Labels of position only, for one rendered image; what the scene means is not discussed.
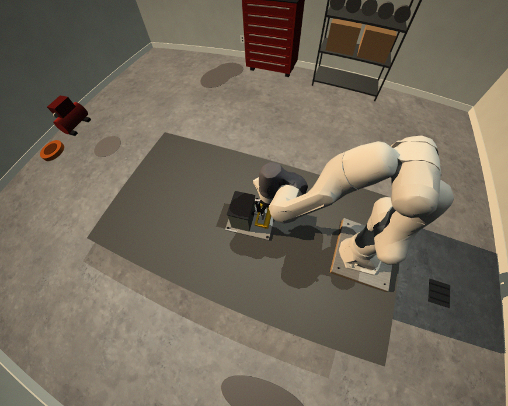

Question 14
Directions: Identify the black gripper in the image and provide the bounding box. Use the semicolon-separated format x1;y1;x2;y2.
255;198;270;220

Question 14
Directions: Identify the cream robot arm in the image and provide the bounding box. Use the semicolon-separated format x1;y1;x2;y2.
253;136;454;275

